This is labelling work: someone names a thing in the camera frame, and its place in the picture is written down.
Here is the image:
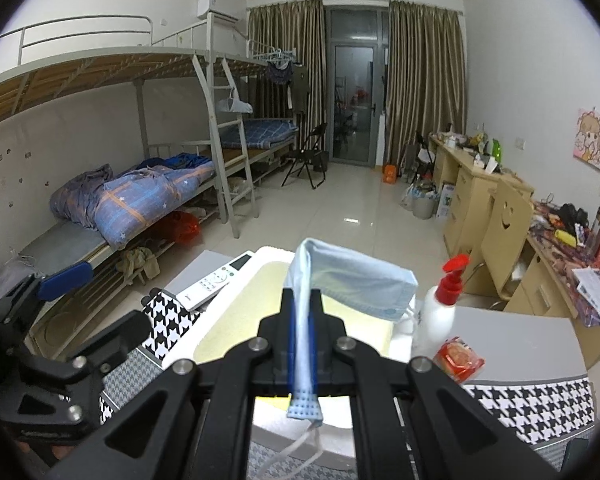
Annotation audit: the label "white air conditioner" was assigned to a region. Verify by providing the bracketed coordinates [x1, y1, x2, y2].
[198, 0, 241, 23]

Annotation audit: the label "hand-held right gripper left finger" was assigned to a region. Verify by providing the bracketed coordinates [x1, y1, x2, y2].
[45, 287, 301, 480]

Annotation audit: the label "white foam box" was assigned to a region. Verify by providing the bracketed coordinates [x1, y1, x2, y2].
[192, 246, 416, 456]

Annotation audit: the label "blue face mask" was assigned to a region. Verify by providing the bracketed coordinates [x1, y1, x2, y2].
[257, 237, 421, 480]

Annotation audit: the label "grey mattress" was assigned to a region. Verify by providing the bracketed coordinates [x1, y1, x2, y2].
[0, 220, 108, 291]

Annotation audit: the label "olive crumpled cloth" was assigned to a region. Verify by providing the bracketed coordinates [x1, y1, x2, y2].
[117, 246, 161, 281]

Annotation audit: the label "red snack packet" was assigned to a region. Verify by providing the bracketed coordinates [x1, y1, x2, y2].
[434, 336, 486, 385]

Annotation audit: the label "olive hanging jacket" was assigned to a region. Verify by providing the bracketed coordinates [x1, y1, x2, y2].
[289, 62, 311, 111]

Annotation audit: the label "purple crumpled blanket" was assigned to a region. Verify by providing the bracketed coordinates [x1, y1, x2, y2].
[49, 162, 116, 228]

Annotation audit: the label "dark hanging clothes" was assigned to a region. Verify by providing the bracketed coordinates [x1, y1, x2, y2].
[266, 60, 293, 86]

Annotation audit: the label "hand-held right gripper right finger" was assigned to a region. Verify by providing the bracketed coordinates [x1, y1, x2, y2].
[307, 290, 571, 480]

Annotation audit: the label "white hanging bag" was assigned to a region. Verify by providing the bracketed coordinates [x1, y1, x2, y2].
[216, 87, 255, 115]

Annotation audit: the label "grey metal bunk bed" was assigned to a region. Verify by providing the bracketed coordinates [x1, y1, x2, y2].
[0, 15, 261, 361]

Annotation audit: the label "white remote control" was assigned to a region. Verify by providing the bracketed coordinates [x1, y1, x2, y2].
[175, 252, 255, 312]

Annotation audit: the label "metal bucket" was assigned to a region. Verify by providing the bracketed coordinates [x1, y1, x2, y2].
[411, 185, 438, 220]

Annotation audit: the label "red plastic bag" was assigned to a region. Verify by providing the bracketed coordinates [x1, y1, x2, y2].
[155, 210, 202, 246]

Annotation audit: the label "houndstooth tablecloth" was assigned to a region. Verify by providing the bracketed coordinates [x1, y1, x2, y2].
[97, 249, 598, 480]

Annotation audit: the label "wooden desk with printed mat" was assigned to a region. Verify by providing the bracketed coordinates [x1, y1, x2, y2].
[502, 200, 600, 371]

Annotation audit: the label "wooden desk with drawers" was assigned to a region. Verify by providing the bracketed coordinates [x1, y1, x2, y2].
[428, 132, 536, 261]

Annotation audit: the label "black bag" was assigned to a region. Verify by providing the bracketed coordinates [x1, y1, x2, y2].
[557, 203, 590, 233]

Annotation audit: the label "wooden chair with smiley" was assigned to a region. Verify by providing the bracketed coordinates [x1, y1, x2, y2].
[462, 177, 533, 301]

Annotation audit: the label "white printed papers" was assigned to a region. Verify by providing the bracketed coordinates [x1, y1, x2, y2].
[572, 267, 600, 331]

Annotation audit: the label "cartoon wall poster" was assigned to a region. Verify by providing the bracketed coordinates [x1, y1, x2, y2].
[571, 107, 600, 166]

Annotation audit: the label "brown curtain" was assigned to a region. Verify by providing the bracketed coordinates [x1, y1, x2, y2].
[247, 0, 327, 146]
[387, 0, 467, 166]

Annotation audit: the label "glass balcony door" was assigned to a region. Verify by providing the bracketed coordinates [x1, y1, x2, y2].
[325, 5, 391, 166]

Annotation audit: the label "blue star quilt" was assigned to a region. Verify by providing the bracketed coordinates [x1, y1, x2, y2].
[92, 152, 216, 249]

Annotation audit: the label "white red pump bottle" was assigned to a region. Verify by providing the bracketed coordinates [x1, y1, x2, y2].
[412, 255, 472, 358]

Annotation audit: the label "blue white carton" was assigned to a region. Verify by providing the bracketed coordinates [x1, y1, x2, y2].
[436, 182, 458, 221]

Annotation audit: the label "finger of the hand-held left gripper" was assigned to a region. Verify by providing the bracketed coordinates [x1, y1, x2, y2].
[0, 261, 94, 333]
[10, 310, 152, 428]

